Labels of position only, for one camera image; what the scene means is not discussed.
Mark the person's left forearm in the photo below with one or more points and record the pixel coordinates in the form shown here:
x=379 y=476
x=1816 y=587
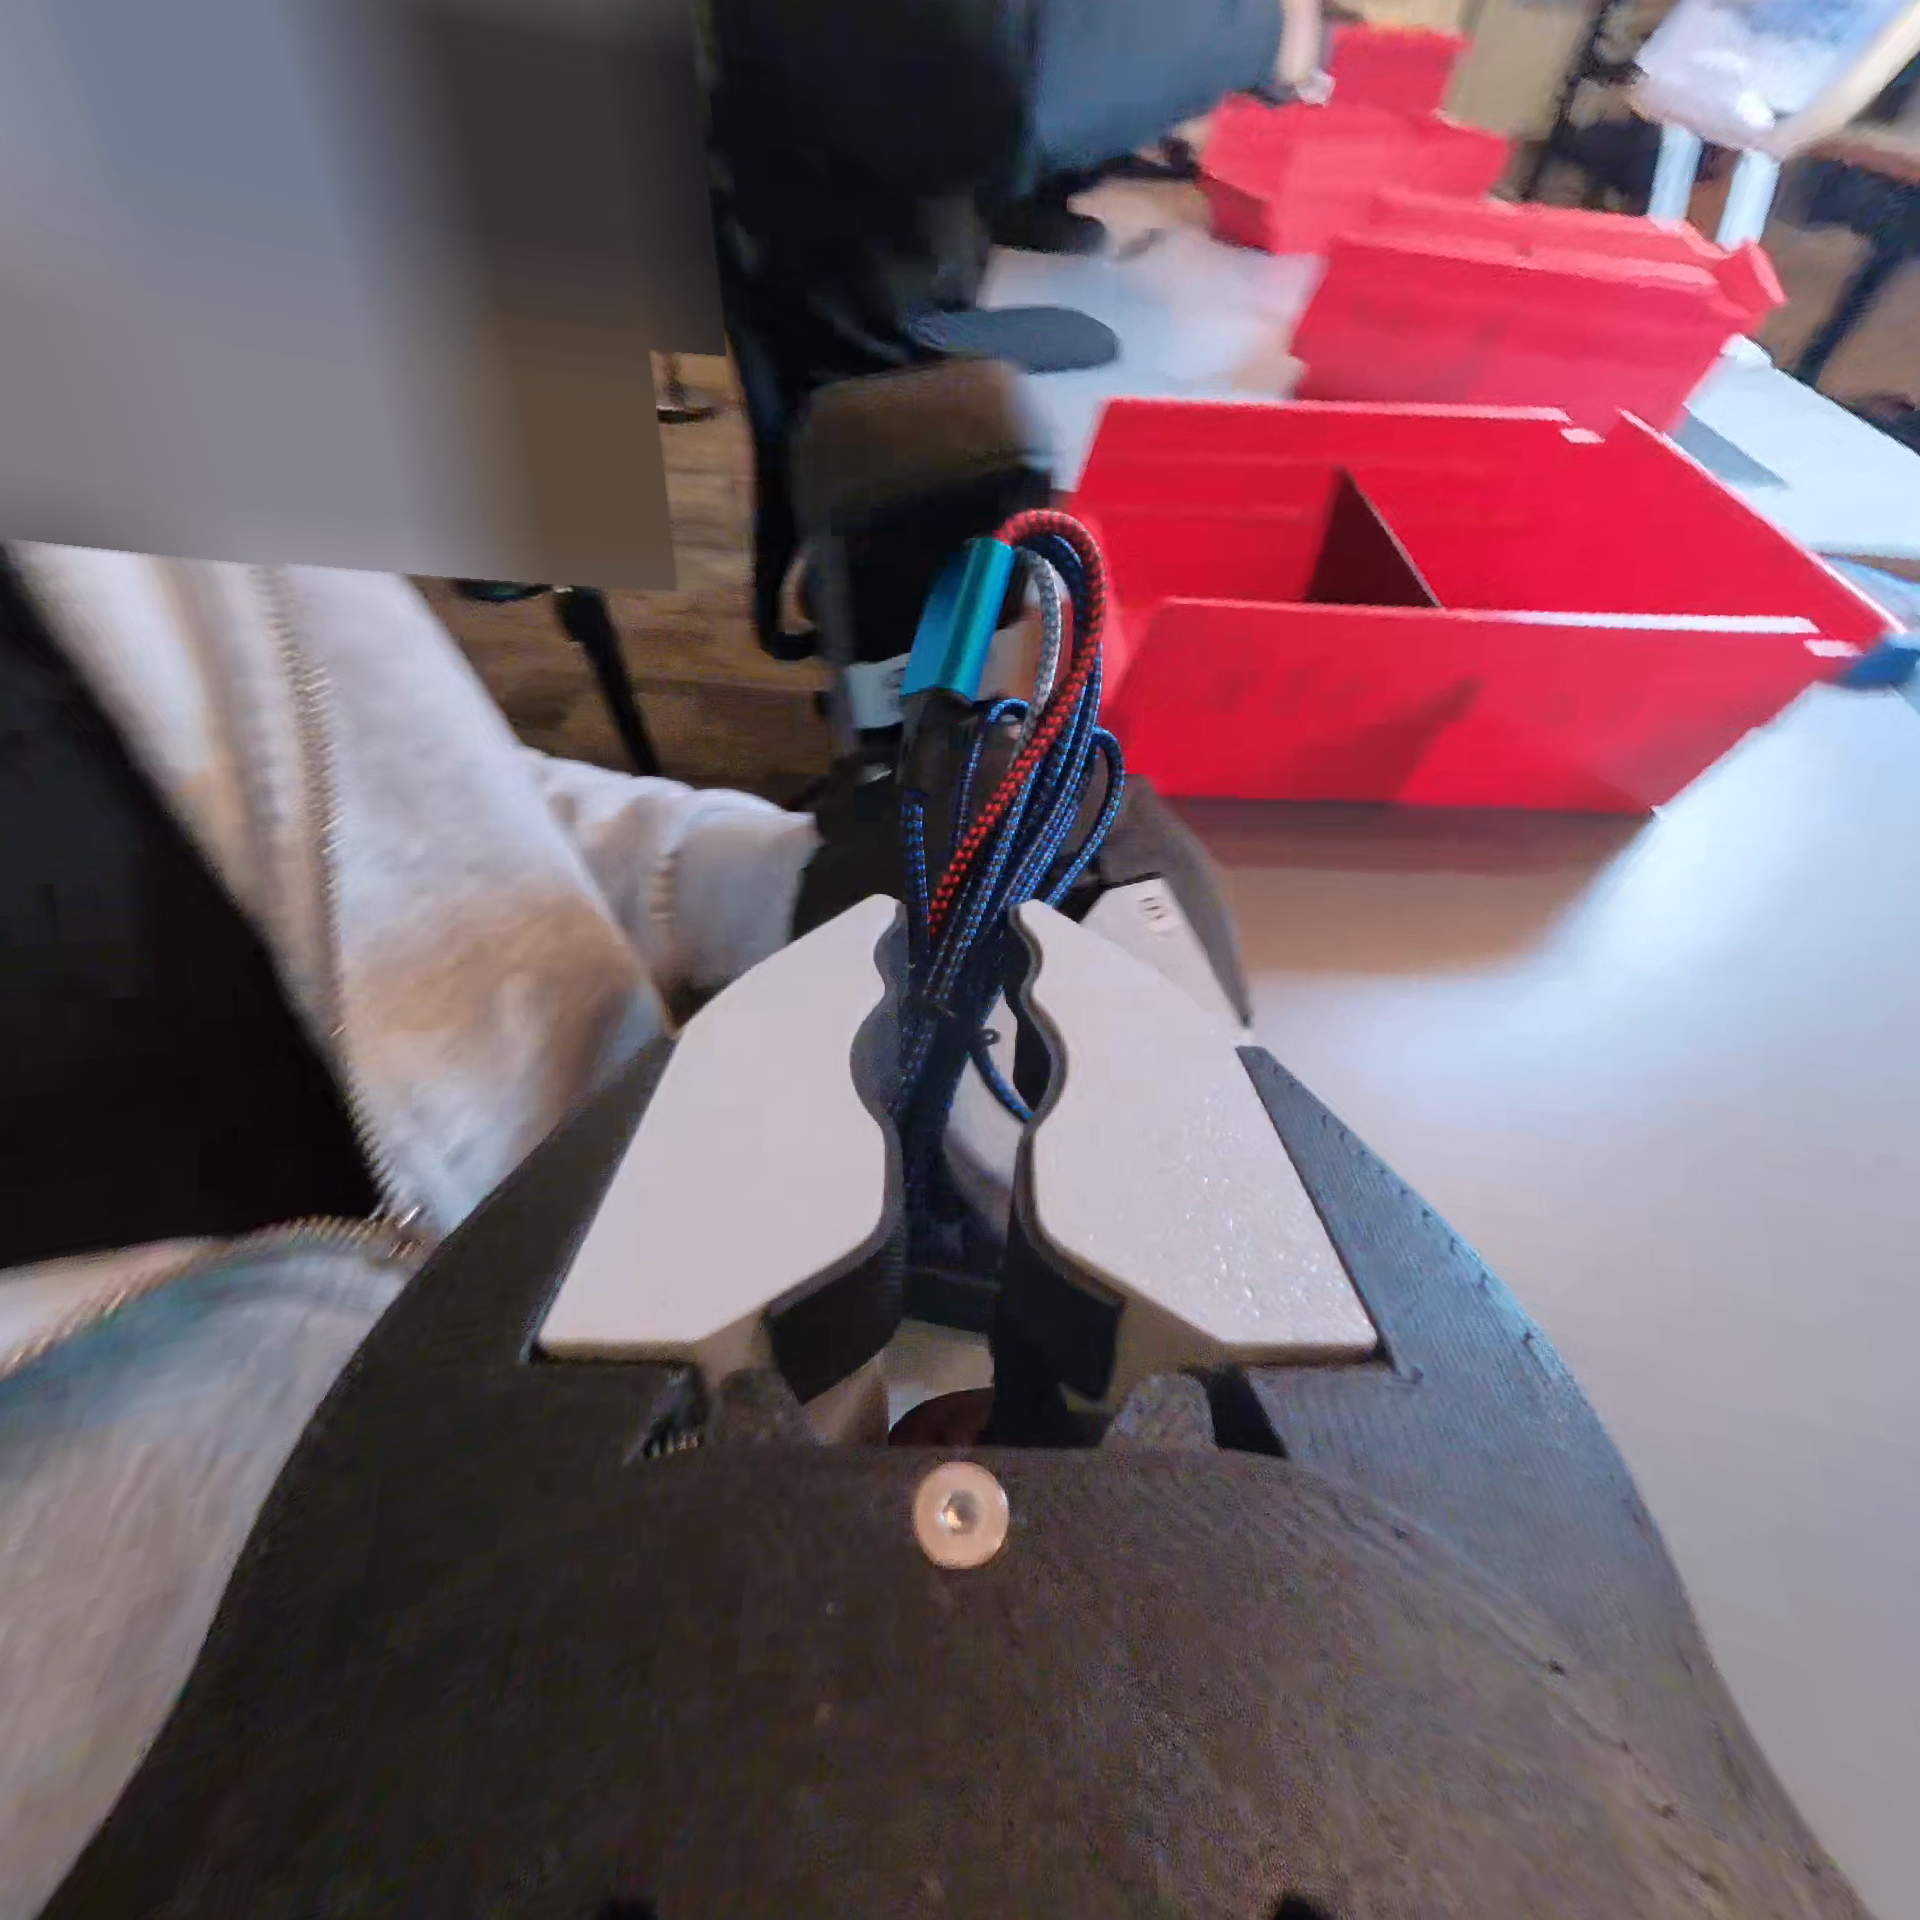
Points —
x=673 y=870

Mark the red plastic bin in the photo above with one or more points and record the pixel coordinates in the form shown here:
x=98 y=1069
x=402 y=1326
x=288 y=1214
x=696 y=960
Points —
x=1321 y=165
x=1502 y=331
x=1425 y=719

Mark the person's right hand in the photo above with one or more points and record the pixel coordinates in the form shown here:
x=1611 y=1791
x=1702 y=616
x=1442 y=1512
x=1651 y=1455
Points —
x=938 y=1418

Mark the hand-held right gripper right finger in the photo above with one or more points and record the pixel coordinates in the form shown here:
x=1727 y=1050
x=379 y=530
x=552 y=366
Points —
x=1185 y=1200

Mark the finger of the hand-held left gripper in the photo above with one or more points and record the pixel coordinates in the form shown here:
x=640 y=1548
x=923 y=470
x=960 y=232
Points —
x=1140 y=931

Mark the blue tape roll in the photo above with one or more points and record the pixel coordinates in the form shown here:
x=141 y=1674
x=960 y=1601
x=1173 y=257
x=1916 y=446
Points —
x=1883 y=660

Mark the person's black shirt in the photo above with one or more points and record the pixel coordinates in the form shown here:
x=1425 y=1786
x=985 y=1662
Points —
x=118 y=977

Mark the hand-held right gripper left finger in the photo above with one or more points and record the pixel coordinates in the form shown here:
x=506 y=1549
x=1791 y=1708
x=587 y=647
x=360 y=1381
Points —
x=733 y=1185

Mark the dark foam pad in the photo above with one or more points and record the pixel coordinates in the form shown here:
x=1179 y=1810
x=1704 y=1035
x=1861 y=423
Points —
x=1022 y=339

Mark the instruction poster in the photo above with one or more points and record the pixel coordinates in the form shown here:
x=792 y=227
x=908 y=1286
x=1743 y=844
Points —
x=1771 y=60

